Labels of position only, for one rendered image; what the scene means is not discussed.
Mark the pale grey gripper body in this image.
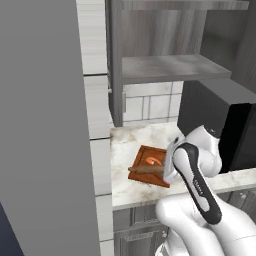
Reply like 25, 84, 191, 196
162, 136, 186, 185

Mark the orange raw meat piece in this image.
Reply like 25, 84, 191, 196
145, 156, 163, 167

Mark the brown wooden rolling pin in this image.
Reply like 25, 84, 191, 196
127, 164, 167, 175

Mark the reddish brown cutting board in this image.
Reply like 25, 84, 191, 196
127, 144, 172, 189

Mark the white panelled tall cabinet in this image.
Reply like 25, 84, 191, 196
75, 0, 115, 256

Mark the grey base cabinet run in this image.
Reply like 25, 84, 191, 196
218, 188, 256, 218

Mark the grey base cabinet door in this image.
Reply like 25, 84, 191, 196
113, 225, 172, 256

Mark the grey wood cabinet door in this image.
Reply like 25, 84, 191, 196
105, 0, 125, 128

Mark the grey drawer front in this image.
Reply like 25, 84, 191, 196
112, 203, 168, 232

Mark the black microwave oven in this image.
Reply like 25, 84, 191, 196
176, 78, 256, 174

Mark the grey bar handle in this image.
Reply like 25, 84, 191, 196
124, 233, 147, 242

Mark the grey cabinet door handle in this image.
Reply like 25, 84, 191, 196
121, 92, 127, 114

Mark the grey wood wall cabinet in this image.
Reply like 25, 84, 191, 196
120, 0, 256, 86

